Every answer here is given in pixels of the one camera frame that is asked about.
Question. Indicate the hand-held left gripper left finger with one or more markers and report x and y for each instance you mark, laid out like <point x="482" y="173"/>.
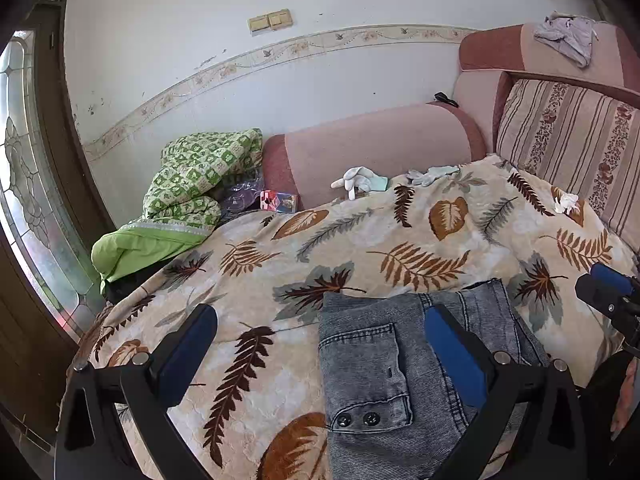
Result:
<point x="192" y="350"/>

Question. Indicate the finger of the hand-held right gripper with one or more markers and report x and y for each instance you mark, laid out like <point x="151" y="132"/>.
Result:
<point x="607" y="279"/>

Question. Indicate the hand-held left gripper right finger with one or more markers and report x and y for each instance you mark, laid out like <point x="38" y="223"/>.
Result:
<point x="452" y="355"/>

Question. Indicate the gray denim pants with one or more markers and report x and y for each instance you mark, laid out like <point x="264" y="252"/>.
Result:
<point x="370" y="360"/>

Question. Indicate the person's right forearm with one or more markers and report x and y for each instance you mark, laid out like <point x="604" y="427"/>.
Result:
<point x="627" y="405"/>

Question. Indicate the crumpled white tissue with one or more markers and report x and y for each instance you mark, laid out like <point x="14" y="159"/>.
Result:
<point x="566" y="202"/>

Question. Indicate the dark cloth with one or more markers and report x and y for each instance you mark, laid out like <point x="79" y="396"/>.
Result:
<point x="125" y="282"/>

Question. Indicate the leaf print blanket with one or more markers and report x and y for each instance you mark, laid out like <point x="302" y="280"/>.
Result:
<point x="250" y="270"/>

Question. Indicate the striped floral cushion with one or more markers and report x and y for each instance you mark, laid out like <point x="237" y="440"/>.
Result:
<point x="565" y="130"/>

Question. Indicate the purple plastic bag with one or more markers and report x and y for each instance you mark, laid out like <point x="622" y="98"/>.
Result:
<point x="240" y="197"/>

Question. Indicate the green patterned quilt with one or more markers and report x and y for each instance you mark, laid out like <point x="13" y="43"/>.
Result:
<point x="195" y="170"/>

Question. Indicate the white glove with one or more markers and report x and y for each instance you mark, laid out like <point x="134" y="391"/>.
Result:
<point x="360" y="177"/>
<point x="430" y="176"/>

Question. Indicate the pink sofa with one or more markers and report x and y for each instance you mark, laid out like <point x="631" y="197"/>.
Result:
<point x="375" y="140"/>

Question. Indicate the wooden door with patterned glass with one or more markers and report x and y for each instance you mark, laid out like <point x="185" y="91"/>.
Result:
<point x="30" y="185"/>

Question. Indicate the small black object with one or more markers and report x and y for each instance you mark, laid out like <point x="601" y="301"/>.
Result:
<point x="445" y="97"/>

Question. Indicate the lilac cloth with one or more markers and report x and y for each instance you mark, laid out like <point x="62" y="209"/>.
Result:
<point x="570" y="35"/>

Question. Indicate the beige wall switch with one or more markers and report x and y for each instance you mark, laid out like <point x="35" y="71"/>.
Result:
<point x="280" y="18"/>
<point x="259" y="24"/>

